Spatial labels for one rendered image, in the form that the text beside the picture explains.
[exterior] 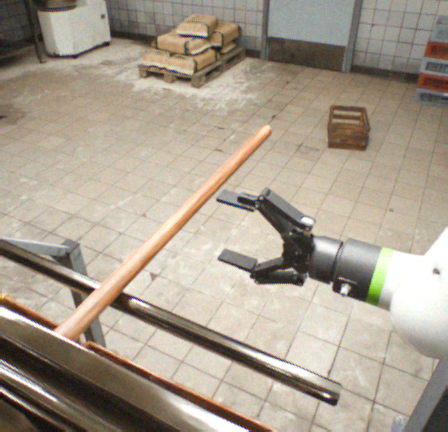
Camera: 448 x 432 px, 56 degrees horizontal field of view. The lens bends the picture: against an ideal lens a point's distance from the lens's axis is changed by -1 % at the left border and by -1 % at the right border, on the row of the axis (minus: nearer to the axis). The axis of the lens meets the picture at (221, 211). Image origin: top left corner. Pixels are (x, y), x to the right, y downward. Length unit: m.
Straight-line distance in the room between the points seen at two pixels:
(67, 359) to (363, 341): 1.94
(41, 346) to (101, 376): 0.05
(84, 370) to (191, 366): 1.71
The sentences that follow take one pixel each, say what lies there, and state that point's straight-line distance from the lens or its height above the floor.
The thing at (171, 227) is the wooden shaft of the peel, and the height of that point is 1.20.
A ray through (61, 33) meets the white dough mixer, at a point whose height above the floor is 0.33.
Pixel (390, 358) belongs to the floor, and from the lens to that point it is 2.15.
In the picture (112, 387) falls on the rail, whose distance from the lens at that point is 0.28.
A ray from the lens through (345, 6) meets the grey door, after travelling 5.34.
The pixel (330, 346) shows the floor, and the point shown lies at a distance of 2.11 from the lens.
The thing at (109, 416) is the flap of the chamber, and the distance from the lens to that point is 0.30.
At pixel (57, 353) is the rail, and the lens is 0.31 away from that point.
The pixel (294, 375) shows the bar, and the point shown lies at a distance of 0.59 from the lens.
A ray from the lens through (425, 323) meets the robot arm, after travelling 0.54.
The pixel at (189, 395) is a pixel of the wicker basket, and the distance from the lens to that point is 1.09.
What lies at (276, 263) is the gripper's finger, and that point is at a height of 1.15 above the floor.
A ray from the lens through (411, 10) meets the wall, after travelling 5.27.
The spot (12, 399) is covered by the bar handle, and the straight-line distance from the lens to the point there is 0.26.
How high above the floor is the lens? 1.66
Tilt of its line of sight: 36 degrees down
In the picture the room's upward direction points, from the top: straight up
